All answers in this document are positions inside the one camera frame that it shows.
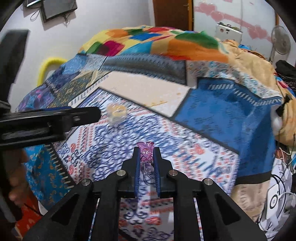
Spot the colourful checkered blanket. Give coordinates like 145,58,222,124
79,25,295,146

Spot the brown wooden door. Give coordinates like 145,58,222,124
152,0,193,31

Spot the purple candy wrapper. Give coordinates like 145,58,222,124
137,141,154,173

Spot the red floral gift bag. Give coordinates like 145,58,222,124
15,197,43,240

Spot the blue patchwork bedspread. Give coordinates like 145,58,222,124
17,54,282,240

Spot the person's left hand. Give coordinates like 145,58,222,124
4,150,30,207

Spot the white round device with cables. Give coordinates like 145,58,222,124
258,174,295,238

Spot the wall mounted dark monitor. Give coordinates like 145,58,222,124
23,0,78,23

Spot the clear crumpled plastic wrapper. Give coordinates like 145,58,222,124
106,103,127,125

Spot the white standing fan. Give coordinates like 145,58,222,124
269,25,291,65

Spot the white box on bed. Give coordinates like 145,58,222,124
215,22,243,44

